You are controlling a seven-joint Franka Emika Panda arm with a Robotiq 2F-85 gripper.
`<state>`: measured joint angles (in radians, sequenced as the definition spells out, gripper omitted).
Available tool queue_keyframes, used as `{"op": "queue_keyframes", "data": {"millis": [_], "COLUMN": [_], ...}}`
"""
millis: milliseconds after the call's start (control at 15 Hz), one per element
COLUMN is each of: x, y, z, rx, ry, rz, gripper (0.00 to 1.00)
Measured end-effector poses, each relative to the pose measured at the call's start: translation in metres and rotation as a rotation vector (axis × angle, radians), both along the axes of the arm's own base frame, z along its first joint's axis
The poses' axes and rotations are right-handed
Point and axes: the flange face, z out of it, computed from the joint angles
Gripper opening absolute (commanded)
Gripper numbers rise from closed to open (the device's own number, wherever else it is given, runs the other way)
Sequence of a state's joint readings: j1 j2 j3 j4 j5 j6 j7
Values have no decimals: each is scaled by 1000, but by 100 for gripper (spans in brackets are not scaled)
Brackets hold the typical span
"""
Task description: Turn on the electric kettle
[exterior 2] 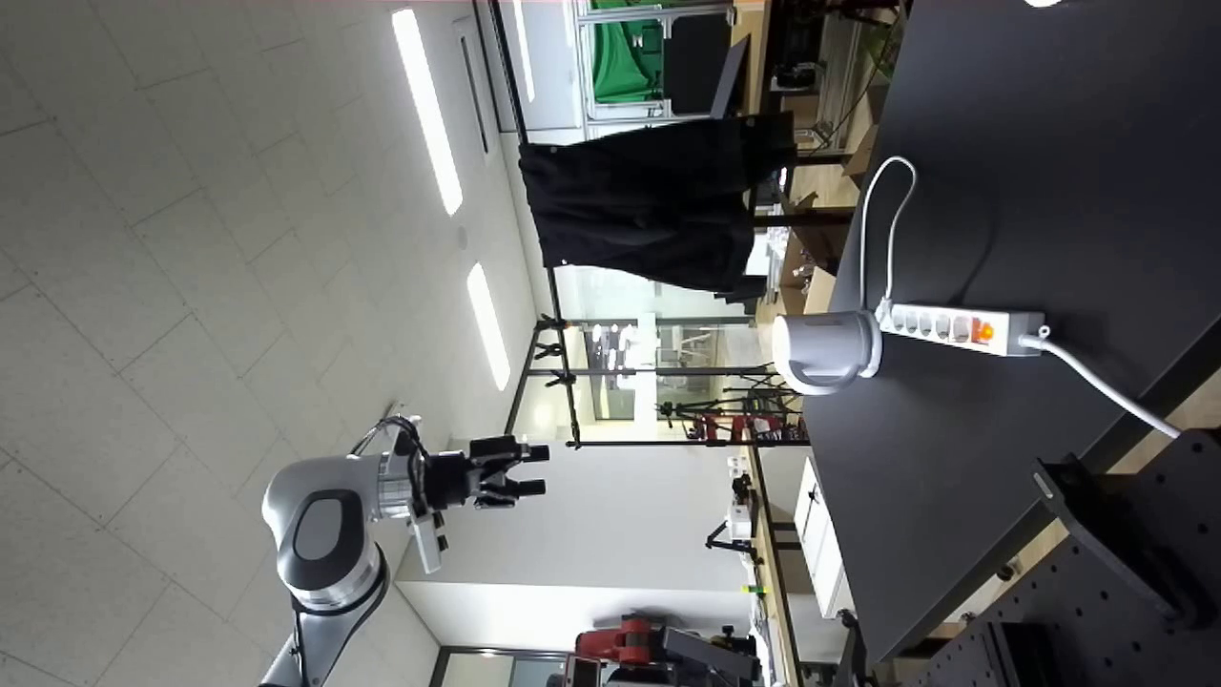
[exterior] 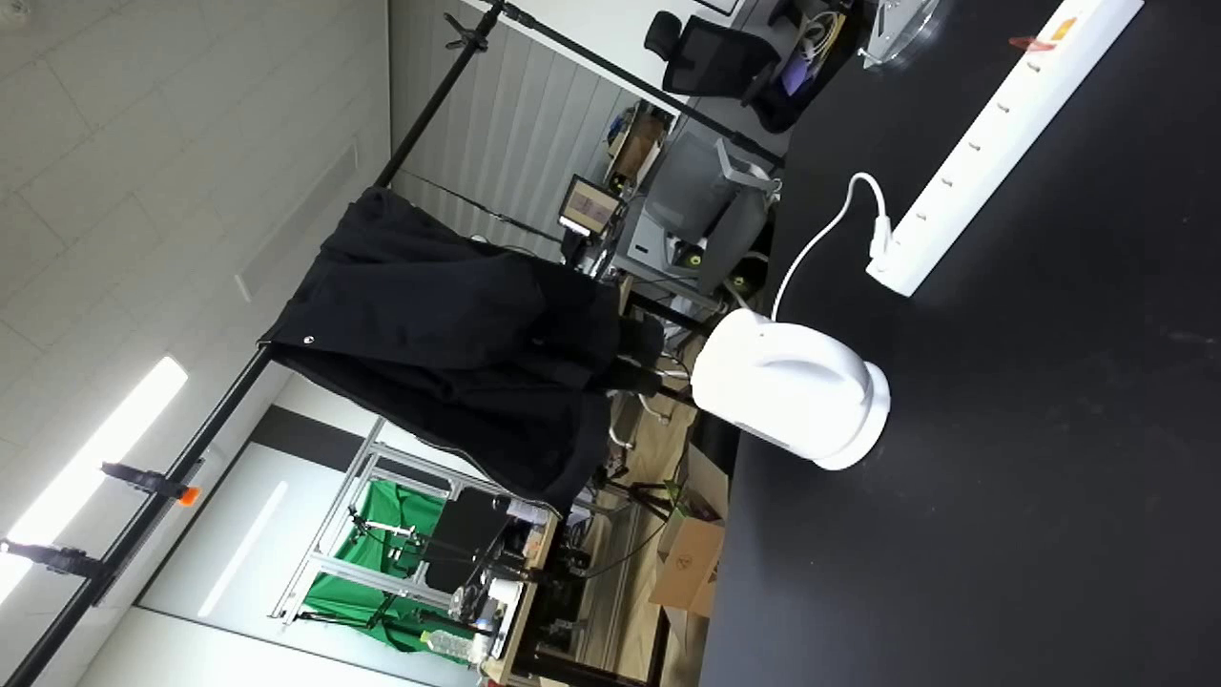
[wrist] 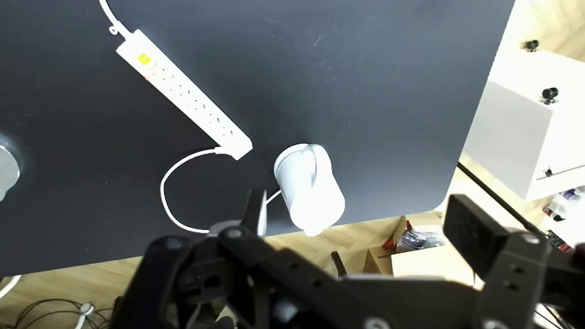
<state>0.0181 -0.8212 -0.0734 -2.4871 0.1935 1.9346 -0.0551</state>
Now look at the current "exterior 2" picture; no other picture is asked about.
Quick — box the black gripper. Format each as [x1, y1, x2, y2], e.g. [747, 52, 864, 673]
[419, 435, 553, 514]

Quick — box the white electric kettle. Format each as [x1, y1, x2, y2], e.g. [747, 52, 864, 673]
[772, 309, 888, 401]

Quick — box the short ceiling light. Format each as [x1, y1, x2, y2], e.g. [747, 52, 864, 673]
[462, 259, 514, 395]

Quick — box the red machine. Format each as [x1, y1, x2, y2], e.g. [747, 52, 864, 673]
[567, 612, 683, 674]

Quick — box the black hanging cloth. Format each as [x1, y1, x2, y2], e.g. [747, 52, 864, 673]
[514, 112, 801, 299]

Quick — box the white drawer cabinet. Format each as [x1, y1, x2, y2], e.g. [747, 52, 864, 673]
[789, 454, 860, 622]

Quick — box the long ceiling light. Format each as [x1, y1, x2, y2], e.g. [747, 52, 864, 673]
[389, 4, 468, 220]

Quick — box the white metal rack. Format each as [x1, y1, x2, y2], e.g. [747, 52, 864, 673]
[498, 0, 739, 150]

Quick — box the green cloth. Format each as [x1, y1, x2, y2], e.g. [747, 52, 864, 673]
[587, 0, 673, 112]

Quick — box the white power strip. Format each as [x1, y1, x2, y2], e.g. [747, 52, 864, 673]
[874, 301, 1055, 362]

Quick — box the black perforated board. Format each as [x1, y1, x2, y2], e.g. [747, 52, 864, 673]
[888, 429, 1221, 687]

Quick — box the black metal frame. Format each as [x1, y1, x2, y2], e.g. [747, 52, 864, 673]
[505, 309, 782, 454]

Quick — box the white kettle power cable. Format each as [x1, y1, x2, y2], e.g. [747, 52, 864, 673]
[842, 153, 924, 322]

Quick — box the white power strip cable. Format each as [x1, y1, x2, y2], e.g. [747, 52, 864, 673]
[1015, 333, 1182, 441]

